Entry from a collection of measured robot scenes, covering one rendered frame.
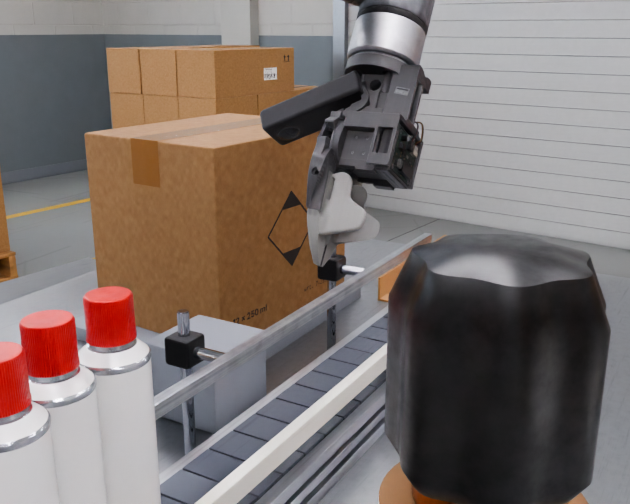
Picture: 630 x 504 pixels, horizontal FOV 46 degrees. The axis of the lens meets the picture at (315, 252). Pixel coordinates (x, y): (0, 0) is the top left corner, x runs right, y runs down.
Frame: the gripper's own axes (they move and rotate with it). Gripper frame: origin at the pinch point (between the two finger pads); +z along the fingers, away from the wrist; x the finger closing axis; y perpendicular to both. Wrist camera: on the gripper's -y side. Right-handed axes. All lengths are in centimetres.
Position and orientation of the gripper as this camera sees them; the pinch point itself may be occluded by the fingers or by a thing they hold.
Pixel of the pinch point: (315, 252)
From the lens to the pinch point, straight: 74.2
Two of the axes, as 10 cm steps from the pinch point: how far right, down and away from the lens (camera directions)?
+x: 4.4, 2.6, 8.6
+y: 8.7, 1.4, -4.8
